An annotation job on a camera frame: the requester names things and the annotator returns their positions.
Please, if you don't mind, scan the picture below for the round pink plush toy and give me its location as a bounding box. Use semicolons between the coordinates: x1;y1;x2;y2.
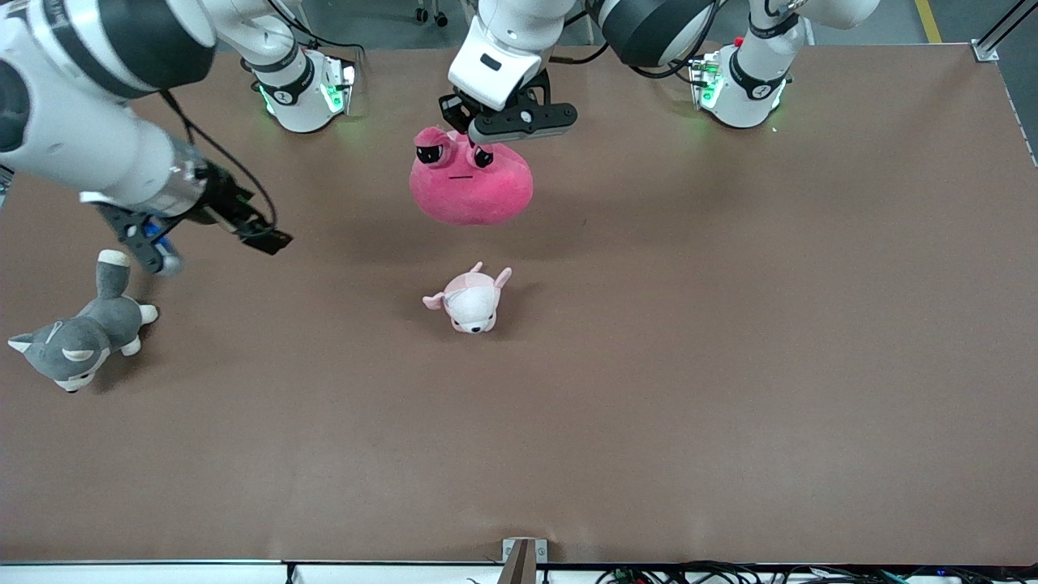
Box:
410;126;534;226

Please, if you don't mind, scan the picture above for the grey white plush husky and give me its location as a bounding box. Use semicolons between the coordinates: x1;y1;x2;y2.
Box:
8;249;159;394

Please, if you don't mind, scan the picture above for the pale pink plush pig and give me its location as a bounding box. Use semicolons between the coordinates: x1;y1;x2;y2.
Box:
422;261;513;335

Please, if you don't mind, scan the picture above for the black left base cable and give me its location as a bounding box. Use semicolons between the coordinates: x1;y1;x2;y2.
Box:
628;55;706;82

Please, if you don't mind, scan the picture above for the black base cable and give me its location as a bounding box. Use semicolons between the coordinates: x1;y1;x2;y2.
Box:
268;0;366;59
628;55;706;82

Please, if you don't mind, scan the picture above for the black right base cable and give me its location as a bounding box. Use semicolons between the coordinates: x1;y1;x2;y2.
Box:
268;0;366;59

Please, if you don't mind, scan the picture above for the metal table edge bracket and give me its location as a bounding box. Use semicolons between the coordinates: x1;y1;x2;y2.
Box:
501;538;549;584

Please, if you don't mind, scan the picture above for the aluminium frame profile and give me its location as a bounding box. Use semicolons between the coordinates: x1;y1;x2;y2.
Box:
972;0;1038;63

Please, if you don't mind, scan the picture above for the black cable bundle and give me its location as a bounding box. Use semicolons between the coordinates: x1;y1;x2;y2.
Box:
596;560;1038;584

